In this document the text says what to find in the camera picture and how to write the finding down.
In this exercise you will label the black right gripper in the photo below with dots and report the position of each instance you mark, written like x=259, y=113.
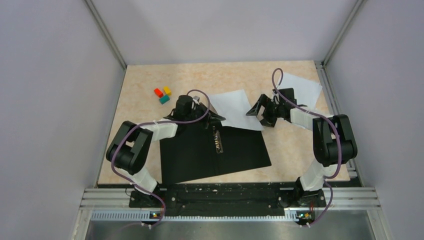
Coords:
x=268, y=120

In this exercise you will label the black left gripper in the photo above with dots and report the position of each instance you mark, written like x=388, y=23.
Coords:
x=211, y=115

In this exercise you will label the white paper sheet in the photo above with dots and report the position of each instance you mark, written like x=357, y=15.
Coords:
x=233, y=106
x=306, y=92

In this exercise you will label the black file folder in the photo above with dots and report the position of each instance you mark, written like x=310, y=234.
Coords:
x=198, y=152

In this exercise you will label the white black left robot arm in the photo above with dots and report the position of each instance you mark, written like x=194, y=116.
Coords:
x=130, y=146

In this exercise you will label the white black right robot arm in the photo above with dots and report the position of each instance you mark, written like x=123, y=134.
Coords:
x=333, y=141

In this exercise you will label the teal wooden block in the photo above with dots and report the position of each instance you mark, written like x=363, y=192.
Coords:
x=164, y=99

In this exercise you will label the yellow wooden block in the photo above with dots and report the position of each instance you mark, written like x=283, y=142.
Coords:
x=167, y=90

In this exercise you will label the red wooden block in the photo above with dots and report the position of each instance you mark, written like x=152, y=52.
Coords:
x=158, y=92

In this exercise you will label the aluminium corner post right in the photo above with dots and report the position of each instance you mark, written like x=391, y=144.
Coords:
x=357, y=7

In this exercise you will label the aluminium corner post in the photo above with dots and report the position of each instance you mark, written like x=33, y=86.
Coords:
x=103, y=29
x=357, y=7

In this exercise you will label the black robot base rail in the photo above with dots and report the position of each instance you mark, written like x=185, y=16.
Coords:
x=254, y=199

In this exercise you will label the aluminium frame rail front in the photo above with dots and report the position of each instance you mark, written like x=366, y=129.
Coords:
x=114, y=205

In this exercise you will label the aluminium corner post left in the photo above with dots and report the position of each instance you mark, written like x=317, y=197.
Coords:
x=103, y=29

